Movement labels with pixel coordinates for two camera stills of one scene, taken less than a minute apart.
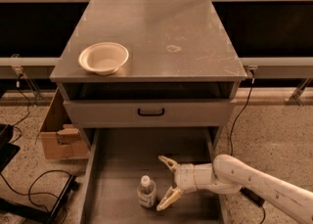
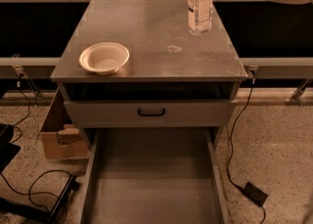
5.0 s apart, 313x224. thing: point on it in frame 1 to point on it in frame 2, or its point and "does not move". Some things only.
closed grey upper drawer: x=150 y=112 does not move
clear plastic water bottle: x=147 y=192 to x=200 y=14
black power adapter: x=253 y=197 does not move
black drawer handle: x=150 y=113 does not move
